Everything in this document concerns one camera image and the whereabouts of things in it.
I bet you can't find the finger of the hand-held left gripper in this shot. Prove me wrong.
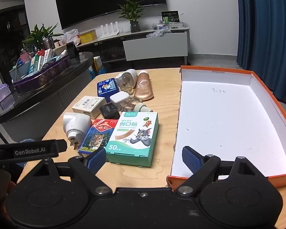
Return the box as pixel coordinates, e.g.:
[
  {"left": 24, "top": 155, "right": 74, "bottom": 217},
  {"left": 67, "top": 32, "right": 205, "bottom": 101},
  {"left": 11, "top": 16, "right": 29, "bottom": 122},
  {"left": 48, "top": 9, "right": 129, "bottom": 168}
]
[{"left": 54, "top": 139, "right": 68, "bottom": 153}]

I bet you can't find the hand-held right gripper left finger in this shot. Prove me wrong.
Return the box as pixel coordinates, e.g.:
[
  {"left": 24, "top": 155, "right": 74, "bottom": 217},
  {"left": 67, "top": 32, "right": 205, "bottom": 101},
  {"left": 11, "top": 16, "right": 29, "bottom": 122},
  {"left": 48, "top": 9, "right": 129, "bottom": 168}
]
[{"left": 32, "top": 147, "right": 113, "bottom": 196}]

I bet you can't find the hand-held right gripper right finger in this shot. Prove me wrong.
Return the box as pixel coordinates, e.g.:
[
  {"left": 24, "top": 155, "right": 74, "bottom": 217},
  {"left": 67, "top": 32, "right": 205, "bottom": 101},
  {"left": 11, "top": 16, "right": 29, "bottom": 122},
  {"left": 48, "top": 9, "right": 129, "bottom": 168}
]
[{"left": 175, "top": 146, "right": 260, "bottom": 195}]

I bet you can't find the red blue tiger card box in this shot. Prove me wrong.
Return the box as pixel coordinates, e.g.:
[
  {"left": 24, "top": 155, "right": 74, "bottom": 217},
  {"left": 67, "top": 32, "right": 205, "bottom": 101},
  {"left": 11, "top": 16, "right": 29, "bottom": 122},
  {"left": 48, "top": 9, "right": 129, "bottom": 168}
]
[{"left": 78, "top": 119, "right": 117, "bottom": 155}]

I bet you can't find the white plug adapter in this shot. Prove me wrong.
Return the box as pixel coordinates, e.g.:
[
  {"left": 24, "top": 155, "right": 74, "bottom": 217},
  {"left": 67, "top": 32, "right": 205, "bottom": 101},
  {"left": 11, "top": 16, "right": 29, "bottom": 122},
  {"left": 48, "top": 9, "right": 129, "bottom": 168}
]
[{"left": 63, "top": 113, "right": 92, "bottom": 150}]

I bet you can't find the green white bandage box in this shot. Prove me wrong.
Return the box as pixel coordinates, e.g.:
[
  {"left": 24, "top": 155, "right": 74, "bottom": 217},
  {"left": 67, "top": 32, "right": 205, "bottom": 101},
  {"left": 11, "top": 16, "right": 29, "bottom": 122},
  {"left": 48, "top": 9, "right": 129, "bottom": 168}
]
[{"left": 105, "top": 112, "right": 159, "bottom": 168}]

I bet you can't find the orange cardboard box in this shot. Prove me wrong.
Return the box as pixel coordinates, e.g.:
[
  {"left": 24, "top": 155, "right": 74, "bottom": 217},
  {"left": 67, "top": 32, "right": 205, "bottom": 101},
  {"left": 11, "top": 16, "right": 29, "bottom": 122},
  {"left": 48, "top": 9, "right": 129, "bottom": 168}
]
[{"left": 167, "top": 65, "right": 286, "bottom": 188}]

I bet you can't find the small white carton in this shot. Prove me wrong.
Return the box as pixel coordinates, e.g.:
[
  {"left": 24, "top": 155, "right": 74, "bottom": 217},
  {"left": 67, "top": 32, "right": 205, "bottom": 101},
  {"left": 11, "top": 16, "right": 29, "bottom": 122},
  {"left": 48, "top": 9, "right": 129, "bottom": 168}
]
[{"left": 72, "top": 96, "right": 105, "bottom": 119}]

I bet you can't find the small black charger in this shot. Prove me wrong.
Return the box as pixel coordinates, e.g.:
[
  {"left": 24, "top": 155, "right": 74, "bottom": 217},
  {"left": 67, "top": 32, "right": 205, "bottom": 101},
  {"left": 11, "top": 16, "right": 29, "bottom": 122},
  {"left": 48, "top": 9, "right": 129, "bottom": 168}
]
[{"left": 100, "top": 102, "right": 120, "bottom": 120}]

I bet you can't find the blue tin box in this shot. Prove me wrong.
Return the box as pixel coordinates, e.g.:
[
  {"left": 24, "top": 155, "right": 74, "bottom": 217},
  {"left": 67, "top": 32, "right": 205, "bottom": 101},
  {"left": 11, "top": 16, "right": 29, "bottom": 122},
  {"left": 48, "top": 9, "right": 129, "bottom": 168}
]
[{"left": 95, "top": 78, "right": 120, "bottom": 103}]

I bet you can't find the rose gold bottle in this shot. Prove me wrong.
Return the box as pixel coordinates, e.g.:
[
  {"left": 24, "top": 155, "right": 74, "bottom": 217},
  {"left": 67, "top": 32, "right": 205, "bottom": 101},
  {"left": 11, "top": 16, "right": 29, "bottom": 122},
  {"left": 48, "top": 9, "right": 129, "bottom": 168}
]
[{"left": 134, "top": 70, "right": 155, "bottom": 101}]

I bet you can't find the black round glass table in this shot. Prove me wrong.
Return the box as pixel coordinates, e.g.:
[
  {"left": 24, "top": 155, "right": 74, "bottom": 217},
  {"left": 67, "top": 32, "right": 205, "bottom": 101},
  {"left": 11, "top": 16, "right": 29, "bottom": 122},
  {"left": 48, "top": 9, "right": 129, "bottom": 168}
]
[{"left": 0, "top": 52, "right": 94, "bottom": 144}]

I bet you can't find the lilac plastic container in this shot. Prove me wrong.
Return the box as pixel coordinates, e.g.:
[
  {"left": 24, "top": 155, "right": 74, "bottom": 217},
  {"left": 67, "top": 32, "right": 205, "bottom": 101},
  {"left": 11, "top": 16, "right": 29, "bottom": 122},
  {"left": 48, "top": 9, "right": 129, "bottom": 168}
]
[{"left": 0, "top": 83, "right": 15, "bottom": 102}]

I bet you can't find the purple patterned tin tray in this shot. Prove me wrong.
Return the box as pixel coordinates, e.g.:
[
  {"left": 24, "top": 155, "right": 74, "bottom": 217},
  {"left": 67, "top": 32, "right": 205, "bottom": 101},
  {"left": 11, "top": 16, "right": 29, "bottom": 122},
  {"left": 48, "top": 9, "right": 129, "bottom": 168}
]
[{"left": 13, "top": 54, "right": 72, "bottom": 94}]

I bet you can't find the blue carton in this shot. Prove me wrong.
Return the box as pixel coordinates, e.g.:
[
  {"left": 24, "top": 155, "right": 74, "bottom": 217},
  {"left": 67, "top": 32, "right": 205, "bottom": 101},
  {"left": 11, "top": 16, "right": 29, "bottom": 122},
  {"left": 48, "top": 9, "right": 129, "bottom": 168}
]
[{"left": 89, "top": 67, "right": 107, "bottom": 79}]

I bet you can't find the pile of medicine boxes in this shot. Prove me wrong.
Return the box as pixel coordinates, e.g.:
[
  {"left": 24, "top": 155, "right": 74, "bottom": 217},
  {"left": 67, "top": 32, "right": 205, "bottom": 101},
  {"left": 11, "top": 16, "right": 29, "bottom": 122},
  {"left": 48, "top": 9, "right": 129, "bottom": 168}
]
[{"left": 10, "top": 48, "right": 67, "bottom": 79}]

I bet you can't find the white plastic bag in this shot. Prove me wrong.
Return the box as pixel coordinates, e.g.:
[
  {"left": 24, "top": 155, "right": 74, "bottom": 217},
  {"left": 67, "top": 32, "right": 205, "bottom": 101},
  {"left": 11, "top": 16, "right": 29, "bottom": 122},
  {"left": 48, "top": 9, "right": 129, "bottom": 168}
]
[{"left": 61, "top": 29, "right": 81, "bottom": 46}]

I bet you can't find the leafy potted plant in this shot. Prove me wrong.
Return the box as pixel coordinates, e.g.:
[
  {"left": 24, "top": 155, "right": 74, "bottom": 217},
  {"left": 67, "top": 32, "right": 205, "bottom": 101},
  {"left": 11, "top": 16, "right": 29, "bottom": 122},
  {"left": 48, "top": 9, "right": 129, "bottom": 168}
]
[{"left": 22, "top": 23, "right": 63, "bottom": 50}]

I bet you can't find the yellow box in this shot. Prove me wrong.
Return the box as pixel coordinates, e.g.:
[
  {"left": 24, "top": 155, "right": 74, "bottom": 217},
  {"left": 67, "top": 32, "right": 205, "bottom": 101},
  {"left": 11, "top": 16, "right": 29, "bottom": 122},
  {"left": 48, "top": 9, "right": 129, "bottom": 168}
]
[{"left": 79, "top": 30, "right": 97, "bottom": 44}]

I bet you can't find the white television stand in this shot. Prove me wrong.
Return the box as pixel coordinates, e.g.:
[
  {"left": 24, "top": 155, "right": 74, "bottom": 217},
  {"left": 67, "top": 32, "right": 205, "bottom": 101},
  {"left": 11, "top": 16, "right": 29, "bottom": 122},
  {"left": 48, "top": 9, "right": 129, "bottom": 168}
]
[{"left": 77, "top": 26, "right": 191, "bottom": 64}]

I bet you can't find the white router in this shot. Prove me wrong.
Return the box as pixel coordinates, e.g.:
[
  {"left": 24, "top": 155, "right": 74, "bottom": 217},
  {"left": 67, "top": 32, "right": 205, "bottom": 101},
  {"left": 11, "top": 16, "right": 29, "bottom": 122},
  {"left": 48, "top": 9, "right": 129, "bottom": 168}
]
[{"left": 100, "top": 22, "right": 120, "bottom": 39}]

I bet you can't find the clear plastic bag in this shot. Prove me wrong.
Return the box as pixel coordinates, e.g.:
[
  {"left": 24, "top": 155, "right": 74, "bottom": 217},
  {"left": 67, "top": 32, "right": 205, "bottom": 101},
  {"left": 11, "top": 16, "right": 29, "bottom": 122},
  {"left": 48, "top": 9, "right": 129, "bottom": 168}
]
[{"left": 146, "top": 30, "right": 167, "bottom": 38}]

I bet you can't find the blue curtain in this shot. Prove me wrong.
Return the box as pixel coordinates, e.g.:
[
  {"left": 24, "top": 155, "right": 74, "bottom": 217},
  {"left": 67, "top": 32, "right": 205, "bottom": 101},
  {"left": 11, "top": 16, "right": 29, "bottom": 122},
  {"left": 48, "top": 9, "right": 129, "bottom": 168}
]
[{"left": 236, "top": 0, "right": 286, "bottom": 117}]

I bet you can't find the black green box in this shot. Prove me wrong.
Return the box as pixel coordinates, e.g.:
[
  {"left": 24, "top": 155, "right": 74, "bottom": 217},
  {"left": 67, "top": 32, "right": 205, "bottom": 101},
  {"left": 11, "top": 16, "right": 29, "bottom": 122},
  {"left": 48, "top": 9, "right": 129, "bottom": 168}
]
[{"left": 161, "top": 10, "right": 180, "bottom": 25}]

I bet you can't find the black television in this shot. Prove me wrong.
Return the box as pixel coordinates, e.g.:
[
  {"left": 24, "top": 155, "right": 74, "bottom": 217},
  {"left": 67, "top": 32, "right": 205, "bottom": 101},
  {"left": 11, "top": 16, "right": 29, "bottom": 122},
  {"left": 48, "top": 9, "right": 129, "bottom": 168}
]
[{"left": 53, "top": 0, "right": 167, "bottom": 30}]

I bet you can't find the potted plant in glass vase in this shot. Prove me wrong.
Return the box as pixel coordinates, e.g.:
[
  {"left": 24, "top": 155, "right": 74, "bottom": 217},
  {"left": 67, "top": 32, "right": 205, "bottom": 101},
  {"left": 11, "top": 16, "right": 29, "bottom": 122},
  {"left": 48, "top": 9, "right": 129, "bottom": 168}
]
[{"left": 117, "top": 0, "right": 148, "bottom": 33}]

